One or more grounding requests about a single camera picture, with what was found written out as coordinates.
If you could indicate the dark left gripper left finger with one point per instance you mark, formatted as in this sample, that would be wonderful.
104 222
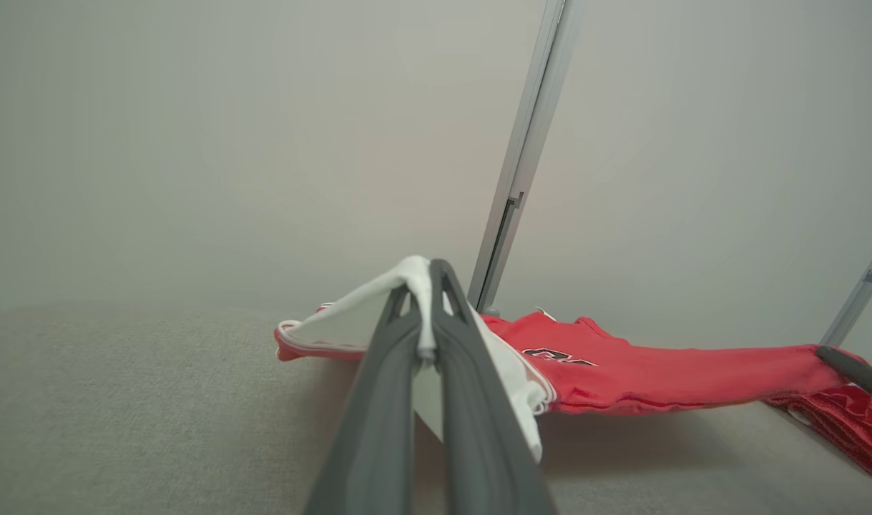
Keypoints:
378 429

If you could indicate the grey fabric sofa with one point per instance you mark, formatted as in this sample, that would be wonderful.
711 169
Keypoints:
157 415

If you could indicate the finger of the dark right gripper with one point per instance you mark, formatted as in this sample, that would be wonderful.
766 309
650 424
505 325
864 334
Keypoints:
865 375

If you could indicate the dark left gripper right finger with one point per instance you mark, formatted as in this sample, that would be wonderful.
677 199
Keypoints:
478 429

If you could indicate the grey partition post with feet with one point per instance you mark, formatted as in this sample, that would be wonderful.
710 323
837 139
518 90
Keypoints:
528 136

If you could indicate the red garment with white label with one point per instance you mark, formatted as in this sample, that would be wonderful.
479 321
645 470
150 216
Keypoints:
657 375

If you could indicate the slim grey partition post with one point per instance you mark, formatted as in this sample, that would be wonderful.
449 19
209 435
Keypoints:
861 286

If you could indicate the red garment with white hem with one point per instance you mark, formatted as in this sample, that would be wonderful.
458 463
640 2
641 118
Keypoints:
858 429

